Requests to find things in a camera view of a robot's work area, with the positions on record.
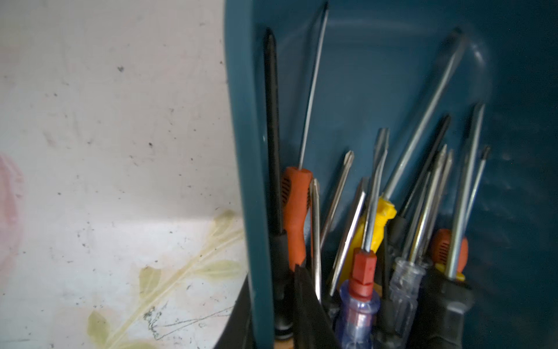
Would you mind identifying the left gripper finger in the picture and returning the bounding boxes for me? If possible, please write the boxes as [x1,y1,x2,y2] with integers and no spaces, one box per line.
[294,266,340,348]

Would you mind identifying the teal plastic storage tray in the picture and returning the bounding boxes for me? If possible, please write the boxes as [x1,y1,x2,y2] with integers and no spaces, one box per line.
[225,1,557,348]

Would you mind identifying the clear blue red screwdriver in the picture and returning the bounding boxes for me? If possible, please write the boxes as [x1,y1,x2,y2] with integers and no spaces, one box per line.
[336,128,389,348]

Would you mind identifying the black long screwdriver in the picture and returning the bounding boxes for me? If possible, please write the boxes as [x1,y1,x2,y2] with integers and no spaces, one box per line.
[264,28,293,340]

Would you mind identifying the black grey handle screwdriver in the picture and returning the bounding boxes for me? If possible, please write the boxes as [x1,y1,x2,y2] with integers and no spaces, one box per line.
[409,102,485,348]

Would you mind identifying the yellow handle screwdriver in tray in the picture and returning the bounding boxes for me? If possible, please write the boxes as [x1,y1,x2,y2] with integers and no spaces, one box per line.
[332,28,466,290]

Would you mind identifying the orange handle screwdriver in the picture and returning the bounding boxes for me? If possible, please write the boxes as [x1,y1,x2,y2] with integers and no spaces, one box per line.
[282,3,329,271]

